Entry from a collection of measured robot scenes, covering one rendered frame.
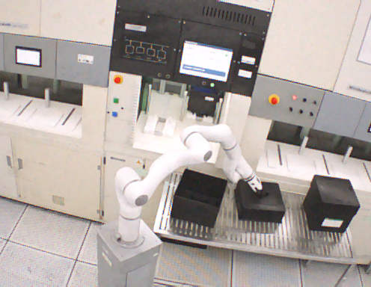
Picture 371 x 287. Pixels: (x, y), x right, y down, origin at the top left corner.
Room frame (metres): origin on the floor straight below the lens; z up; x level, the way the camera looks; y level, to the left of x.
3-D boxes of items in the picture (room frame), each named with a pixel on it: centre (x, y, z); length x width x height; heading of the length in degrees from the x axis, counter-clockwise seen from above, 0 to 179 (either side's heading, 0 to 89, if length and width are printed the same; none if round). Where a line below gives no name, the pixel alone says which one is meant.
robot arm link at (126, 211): (1.52, 0.24, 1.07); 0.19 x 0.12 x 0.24; 37
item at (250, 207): (1.95, -0.54, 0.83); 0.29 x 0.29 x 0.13; 7
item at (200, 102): (2.80, -0.07, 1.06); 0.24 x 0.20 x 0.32; 90
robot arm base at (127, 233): (1.50, 0.22, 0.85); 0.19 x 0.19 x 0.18
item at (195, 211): (1.83, -0.14, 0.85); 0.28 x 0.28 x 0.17; 82
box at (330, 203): (1.94, -1.02, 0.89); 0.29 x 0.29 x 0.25; 4
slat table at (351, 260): (1.86, -0.56, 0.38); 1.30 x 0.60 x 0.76; 90
